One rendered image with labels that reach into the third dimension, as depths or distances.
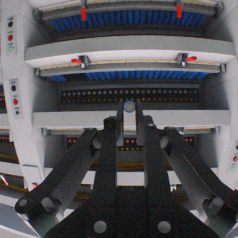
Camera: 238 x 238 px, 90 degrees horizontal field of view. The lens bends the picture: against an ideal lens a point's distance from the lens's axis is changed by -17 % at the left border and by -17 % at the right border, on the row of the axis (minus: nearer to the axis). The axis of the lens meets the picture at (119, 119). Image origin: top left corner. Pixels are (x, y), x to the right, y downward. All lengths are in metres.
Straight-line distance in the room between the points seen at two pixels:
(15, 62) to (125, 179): 0.50
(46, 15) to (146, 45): 0.34
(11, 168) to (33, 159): 0.15
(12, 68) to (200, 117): 0.57
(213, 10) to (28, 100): 0.64
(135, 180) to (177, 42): 0.42
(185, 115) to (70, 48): 0.36
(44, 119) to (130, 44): 0.33
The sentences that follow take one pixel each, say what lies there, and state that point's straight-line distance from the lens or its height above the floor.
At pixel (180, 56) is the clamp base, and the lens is 0.40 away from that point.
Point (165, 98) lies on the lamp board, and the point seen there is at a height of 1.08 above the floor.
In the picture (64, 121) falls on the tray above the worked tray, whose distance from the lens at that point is 0.43.
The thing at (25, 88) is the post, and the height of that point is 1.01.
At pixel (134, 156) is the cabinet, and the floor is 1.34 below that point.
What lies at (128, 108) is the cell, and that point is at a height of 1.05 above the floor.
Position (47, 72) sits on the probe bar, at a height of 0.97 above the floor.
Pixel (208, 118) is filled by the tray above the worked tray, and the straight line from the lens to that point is 0.45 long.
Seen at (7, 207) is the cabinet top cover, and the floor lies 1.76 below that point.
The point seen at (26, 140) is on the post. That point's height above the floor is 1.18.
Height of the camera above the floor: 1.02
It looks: 14 degrees up
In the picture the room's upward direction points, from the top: 178 degrees clockwise
